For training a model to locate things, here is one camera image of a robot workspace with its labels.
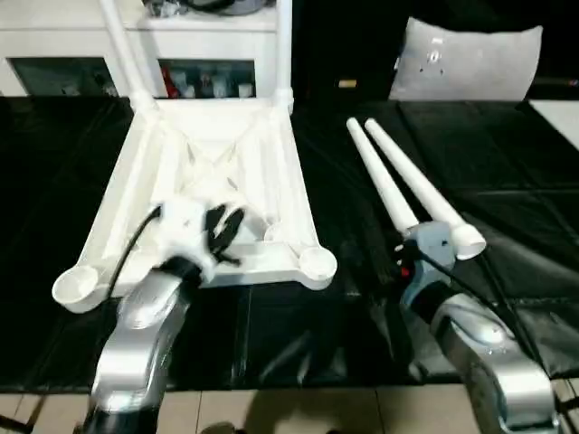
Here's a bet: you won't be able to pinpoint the white plastic table leg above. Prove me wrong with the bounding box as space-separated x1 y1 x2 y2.
97 0 160 113
364 117 489 262
346 116 421 237
273 0 296 110

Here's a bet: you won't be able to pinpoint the white plastic table top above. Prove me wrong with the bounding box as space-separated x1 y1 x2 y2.
52 96 339 315

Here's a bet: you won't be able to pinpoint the black table mat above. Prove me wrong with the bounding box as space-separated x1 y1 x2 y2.
0 94 579 394

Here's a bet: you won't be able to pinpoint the grey cushion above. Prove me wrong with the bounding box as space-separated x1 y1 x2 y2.
388 16 545 102

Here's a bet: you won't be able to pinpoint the black sofa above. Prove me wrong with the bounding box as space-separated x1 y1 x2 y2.
289 0 579 103

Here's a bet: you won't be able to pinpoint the grey bag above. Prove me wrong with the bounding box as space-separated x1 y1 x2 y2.
185 0 278 18

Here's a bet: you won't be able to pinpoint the white cabinet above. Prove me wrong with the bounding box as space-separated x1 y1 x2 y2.
0 0 280 99

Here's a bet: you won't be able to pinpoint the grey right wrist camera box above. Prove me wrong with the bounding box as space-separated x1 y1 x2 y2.
404 220 457 273

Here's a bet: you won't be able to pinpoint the black tangled straps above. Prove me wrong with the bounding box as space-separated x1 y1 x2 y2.
143 0 183 20

